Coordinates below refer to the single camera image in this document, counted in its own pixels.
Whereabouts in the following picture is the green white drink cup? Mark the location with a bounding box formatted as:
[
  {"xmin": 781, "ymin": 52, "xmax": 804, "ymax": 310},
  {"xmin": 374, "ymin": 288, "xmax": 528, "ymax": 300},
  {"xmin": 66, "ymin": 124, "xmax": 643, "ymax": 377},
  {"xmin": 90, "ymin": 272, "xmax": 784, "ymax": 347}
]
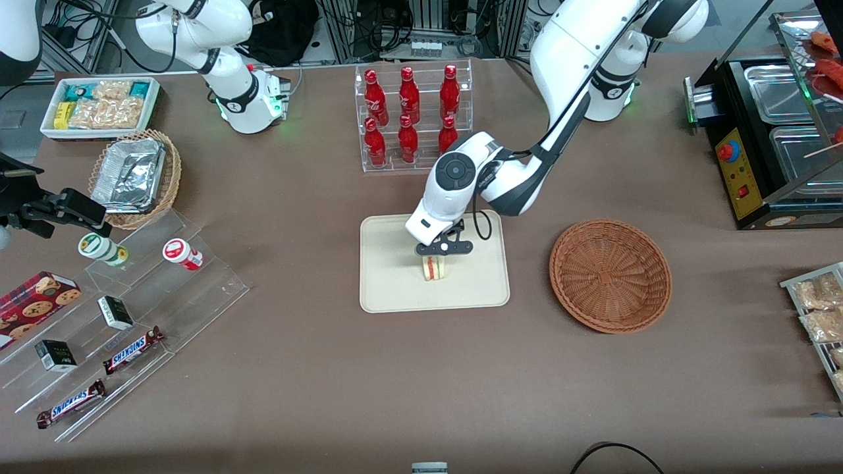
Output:
[{"xmin": 78, "ymin": 232, "xmax": 130, "ymax": 267}]

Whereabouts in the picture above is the round brown wicker basket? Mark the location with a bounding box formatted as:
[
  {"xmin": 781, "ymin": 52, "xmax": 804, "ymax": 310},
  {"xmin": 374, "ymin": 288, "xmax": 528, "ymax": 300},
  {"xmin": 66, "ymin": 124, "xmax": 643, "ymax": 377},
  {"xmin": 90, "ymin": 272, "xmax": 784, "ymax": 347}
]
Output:
[{"xmin": 549, "ymin": 219, "xmax": 673, "ymax": 334}]

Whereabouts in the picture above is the clear bag of puffed snacks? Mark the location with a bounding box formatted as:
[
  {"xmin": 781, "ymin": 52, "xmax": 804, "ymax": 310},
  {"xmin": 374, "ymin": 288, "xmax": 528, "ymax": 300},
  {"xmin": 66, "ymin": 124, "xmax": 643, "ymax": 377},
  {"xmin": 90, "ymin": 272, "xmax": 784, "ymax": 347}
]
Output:
[
  {"xmin": 92, "ymin": 80, "xmax": 133, "ymax": 101},
  {"xmin": 68, "ymin": 98, "xmax": 144, "ymax": 130}
]

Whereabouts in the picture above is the clear acrylic bottle rack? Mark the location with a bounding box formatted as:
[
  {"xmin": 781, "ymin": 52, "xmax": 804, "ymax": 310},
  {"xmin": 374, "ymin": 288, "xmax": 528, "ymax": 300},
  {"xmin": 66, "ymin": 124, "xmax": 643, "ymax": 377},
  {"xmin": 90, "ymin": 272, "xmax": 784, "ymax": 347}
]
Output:
[{"xmin": 354, "ymin": 59, "xmax": 474, "ymax": 174}]

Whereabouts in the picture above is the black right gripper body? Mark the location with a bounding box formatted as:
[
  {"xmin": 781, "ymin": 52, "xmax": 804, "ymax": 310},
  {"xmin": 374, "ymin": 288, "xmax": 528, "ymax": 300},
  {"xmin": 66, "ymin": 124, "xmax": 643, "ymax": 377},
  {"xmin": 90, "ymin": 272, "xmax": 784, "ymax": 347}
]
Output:
[{"xmin": 0, "ymin": 153, "xmax": 59, "ymax": 228}]

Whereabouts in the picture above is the black bag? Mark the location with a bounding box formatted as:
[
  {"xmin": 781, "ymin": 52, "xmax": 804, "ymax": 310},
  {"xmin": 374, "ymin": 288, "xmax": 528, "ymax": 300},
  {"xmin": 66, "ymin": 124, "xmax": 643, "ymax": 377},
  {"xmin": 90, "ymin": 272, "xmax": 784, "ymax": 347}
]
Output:
[{"xmin": 240, "ymin": 0, "xmax": 321, "ymax": 67}]

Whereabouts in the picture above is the red cookie box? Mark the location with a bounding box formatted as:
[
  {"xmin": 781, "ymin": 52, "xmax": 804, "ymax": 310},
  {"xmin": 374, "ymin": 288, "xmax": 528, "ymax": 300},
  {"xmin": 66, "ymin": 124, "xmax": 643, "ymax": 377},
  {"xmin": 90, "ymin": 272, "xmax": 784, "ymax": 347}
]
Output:
[{"xmin": 0, "ymin": 271, "xmax": 82, "ymax": 350}]

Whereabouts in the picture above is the red white drink cup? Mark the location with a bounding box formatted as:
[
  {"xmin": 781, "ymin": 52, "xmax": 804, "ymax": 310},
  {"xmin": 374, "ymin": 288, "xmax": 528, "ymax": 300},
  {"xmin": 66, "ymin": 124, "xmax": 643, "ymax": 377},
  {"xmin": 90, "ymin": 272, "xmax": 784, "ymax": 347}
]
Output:
[{"xmin": 163, "ymin": 238, "xmax": 204, "ymax": 272}]

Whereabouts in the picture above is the steel warmer pan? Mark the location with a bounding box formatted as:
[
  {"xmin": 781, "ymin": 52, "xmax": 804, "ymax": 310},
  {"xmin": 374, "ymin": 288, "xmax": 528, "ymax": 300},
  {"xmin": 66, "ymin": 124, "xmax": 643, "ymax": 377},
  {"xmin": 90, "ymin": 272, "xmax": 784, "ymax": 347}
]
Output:
[
  {"xmin": 744, "ymin": 64, "xmax": 812, "ymax": 125},
  {"xmin": 769, "ymin": 124, "xmax": 843, "ymax": 186}
]

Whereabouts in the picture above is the cream plastic tray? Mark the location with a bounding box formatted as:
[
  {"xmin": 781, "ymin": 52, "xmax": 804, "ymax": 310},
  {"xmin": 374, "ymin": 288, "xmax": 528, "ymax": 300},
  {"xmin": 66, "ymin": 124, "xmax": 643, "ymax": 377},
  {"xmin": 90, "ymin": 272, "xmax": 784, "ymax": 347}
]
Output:
[{"xmin": 359, "ymin": 209, "xmax": 511, "ymax": 314}]

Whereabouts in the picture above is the tray of packaged pastries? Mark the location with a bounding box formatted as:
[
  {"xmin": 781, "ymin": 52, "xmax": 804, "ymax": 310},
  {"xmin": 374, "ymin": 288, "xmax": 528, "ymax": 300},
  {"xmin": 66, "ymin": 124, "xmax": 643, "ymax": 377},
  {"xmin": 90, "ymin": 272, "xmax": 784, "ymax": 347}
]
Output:
[{"xmin": 780, "ymin": 261, "xmax": 843, "ymax": 404}]

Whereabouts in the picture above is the white plastic snack bin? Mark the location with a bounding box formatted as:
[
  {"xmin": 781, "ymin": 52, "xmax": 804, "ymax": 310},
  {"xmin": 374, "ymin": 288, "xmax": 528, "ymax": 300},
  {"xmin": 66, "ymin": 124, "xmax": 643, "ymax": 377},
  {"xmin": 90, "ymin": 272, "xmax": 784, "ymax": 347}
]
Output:
[{"xmin": 40, "ymin": 76, "xmax": 161, "ymax": 142}]

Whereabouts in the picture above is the red cola bottle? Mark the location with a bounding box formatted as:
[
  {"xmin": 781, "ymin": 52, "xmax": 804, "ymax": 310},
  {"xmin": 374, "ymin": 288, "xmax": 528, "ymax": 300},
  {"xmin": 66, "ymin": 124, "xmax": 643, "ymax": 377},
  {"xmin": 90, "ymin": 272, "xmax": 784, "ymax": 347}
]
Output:
[
  {"xmin": 438, "ymin": 115, "xmax": 460, "ymax": 156},
  {"xmin": 364, "ymin": 117, "xmax": 388, "ymax": 167},
  {"xmin": 398, "ymin": 66, "xmax": 422, "ymax": 124},
  {"xmin": 398, "ymin": 114, "xmax": 420, "ymax": 164},
  {"xmin": 364, "ymin": 68, "xmax": 390, "ymax": 127},
  {"xmin": 439, "ymin": 64, "xmax": 461, "ymax": 123}
]

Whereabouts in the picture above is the black food warmer cabinet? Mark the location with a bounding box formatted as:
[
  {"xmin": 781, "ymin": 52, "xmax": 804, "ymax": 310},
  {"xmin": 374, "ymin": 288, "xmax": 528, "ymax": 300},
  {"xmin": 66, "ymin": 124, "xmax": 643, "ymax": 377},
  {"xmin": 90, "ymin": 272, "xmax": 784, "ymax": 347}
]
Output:
[{"xmin": 684, "ymin": 9, "xmax": 843, "ymax": 230}]

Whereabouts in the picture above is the Snickers chocolate bar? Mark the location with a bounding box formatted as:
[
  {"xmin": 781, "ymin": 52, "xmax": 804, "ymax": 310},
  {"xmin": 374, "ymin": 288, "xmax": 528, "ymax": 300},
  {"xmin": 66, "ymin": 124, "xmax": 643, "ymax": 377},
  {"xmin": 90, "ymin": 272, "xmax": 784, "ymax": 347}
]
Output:
[
  {"xmin": 36, "ymin": 379, "xmax": 108, "ymax": 430},
  {"xmin": 103, "ymin": 326, "xmax": 166, "ymax": 375}
]

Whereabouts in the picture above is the small black carton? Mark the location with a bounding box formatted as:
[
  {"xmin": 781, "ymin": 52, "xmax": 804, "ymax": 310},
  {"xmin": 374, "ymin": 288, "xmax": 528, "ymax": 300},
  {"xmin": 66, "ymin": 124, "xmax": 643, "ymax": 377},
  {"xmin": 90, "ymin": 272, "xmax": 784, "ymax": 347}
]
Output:
[
  {"xmin": 34, "ymin": 339, "xmax": 78, "ymax": 373},
  {"xmin": 97, "ymin": 296, "xmax": 135, "ymax": 331}
]

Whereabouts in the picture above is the small brown wicker basket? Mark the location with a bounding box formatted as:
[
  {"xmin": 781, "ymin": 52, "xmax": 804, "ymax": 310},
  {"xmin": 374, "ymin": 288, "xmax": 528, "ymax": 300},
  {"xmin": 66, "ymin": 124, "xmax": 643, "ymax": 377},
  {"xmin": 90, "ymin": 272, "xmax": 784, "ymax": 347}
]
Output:
[{"xmin": 87, "ymin": 129, "xmax": 182, "ymax": 230}]

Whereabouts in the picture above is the black floor cable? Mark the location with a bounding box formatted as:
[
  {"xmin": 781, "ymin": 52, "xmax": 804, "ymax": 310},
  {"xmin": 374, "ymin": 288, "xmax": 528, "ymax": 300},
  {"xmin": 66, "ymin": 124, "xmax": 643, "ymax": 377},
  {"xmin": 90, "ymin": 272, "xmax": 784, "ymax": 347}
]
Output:
[{"xmin": 569, "ymin": 442, "xmax": 664, "ymax": 474}]

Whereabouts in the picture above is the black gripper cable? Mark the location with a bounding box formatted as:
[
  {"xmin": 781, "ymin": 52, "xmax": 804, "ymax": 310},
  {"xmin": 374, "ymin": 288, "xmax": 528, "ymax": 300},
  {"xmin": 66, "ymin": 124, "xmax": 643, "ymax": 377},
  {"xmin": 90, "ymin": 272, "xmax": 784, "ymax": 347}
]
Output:
[{"xmin": 472, "ymin": 148, "xmax": 551, "ymax": 242}]

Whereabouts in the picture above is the clear acrylic stepped shelf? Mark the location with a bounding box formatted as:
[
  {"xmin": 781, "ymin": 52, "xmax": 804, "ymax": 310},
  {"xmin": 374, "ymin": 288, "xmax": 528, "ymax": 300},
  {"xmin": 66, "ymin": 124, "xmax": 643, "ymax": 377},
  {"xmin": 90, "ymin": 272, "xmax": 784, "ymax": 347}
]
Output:
[{"xmin": 0, "ymin": 209, "xmax": 250, "ymax": 443}]

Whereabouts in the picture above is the aluminium foil tray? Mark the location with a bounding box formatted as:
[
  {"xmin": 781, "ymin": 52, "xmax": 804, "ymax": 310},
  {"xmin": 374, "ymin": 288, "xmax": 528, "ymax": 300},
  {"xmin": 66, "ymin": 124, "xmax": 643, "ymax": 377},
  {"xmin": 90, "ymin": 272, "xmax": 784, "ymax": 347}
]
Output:
[{"xmin": 90, "ymin": 138, "xmax": 166, "ymax": 214}]

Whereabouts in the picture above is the wooden skewer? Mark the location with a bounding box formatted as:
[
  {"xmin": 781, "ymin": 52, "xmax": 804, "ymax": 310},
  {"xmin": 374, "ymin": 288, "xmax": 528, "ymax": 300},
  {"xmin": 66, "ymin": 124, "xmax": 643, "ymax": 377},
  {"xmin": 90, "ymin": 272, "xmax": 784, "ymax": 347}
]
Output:
[{"xmin": 803, "ymin": 128, "xmax": 843, "ymax": 160}]

